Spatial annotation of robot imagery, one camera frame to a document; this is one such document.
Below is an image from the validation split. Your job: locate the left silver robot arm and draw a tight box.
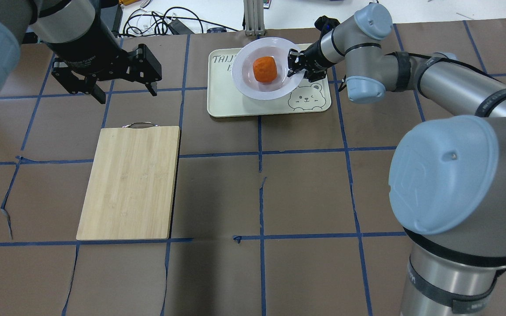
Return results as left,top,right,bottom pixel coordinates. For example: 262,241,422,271
0,0,163,104

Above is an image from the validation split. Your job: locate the aluminium frame post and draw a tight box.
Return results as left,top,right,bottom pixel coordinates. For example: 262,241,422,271
243,0,266,36

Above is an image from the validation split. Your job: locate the black power adapter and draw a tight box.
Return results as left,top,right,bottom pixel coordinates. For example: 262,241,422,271
167,19,194,35

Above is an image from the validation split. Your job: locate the black cables bundle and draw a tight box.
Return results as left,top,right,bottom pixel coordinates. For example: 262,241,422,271
123,6,240,37

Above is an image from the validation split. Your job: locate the white ribbed plastic bowl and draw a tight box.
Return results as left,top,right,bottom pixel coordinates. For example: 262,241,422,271
231,37,304,101

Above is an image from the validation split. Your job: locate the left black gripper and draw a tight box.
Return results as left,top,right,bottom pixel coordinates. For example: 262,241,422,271
51,26,162,104

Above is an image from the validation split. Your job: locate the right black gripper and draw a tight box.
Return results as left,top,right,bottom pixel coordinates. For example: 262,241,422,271
287,42,329,88

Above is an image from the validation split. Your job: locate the orange fruit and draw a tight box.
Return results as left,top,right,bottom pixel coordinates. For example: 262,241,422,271
252,56,278,83

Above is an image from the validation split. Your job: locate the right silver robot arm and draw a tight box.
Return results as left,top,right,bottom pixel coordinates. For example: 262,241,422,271
288,3,506,316

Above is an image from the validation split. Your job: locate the cream bear-print tray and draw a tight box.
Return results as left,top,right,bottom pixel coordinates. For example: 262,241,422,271
206,48,331,118

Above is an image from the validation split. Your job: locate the bamboo cutting board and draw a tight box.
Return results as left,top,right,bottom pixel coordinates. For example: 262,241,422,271
76,125,181,241

